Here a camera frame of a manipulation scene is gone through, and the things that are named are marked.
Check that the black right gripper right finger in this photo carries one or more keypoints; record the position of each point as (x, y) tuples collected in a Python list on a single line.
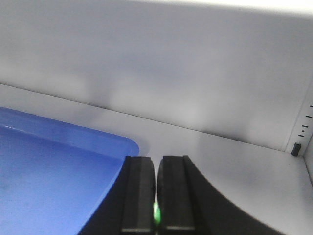
[(190, 205)]

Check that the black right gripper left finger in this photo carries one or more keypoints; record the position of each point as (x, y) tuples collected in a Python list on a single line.
[(127, 209)]

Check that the blue plastic tray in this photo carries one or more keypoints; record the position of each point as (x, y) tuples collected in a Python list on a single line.
[(53, 174)]

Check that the black shelf support clip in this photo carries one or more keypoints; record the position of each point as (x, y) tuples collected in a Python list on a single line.
[(296, 149)]

